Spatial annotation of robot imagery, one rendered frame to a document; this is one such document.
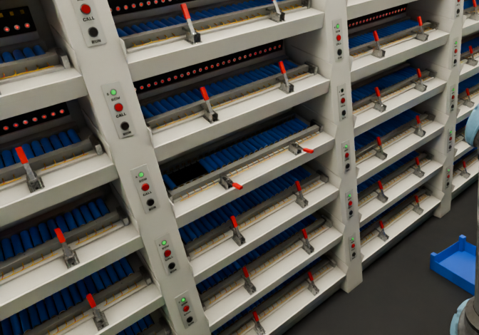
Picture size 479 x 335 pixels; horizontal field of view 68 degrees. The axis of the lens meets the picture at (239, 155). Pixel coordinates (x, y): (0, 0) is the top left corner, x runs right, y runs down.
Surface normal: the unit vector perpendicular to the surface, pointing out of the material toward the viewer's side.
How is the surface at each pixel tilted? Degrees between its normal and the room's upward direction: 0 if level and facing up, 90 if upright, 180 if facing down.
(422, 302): 0
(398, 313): 0
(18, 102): 108
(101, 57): 90
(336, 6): 90
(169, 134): 18
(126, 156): 90
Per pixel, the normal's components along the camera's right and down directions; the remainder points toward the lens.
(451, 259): -0.18, -0.90
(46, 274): 0.00, -0.78
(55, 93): 0.58, 0.51
